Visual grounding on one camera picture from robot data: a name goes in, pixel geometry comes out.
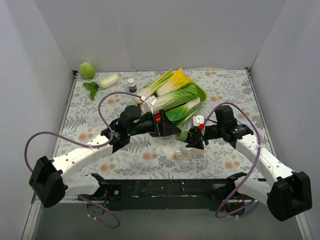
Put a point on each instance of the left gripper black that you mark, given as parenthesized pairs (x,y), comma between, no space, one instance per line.
(162,124)

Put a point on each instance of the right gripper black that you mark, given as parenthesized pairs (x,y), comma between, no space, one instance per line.
(199,137)

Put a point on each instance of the green pill bottle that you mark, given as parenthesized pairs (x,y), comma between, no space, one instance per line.
(185,136)

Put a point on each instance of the clear weekly pill organizer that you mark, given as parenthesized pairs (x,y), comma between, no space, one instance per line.
(187,153)

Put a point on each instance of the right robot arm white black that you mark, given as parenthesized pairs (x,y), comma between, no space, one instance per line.
(285,192)

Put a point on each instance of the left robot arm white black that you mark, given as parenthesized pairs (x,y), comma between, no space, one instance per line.
(53,179)

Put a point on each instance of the red chili peppers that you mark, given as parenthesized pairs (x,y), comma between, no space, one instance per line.
(158,117)

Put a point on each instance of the bok choy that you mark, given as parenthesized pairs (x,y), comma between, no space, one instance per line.
(179,114)

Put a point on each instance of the leek white green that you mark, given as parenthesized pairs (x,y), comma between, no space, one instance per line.
(154,86)

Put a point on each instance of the green napa cabbage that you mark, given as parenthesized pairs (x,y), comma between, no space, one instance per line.
(176,98)

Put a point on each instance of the green plastic tray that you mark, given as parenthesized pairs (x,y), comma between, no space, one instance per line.
(202,96)

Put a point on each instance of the yellow napa cabbage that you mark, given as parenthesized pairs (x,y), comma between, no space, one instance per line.
(176,81)

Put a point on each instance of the blue pill blister pack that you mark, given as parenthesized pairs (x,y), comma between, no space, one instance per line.
(239,122)

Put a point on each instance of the white blue pill bottle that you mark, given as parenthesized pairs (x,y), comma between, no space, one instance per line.
(132,85)

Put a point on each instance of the floral patterned table mat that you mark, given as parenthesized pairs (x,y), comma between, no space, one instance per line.
(146,157)

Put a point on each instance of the white radish with leaves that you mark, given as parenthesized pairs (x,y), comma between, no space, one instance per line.
(105,83)

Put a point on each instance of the green round cabbage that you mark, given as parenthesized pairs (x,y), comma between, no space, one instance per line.
(87,70)

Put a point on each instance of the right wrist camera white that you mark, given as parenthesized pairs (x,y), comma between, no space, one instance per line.
(198,122)

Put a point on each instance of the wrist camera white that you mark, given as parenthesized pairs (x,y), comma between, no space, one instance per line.
(148,105)
(198,122)

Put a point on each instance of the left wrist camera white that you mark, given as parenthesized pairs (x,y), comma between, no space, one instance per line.
(148,105)

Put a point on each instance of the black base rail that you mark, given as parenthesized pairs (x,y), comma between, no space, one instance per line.
(161,194)

